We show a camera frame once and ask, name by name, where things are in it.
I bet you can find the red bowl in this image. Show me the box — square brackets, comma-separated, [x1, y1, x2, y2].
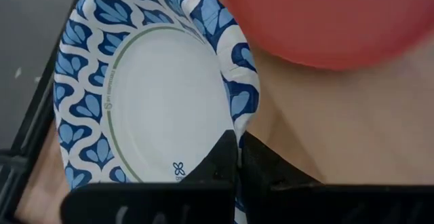
[222, 0, 434, 71]

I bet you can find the black table edge rail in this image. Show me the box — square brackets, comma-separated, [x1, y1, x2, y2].
[0, 0, 94, 220]

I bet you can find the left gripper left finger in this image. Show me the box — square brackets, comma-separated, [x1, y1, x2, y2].
[60, 130, 237, 224]

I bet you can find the blue patterned paper plate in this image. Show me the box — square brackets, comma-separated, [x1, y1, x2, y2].
[52, 0, 261, 224]

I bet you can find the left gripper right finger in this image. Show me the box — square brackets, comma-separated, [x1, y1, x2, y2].
[241, 131, 434, 224]

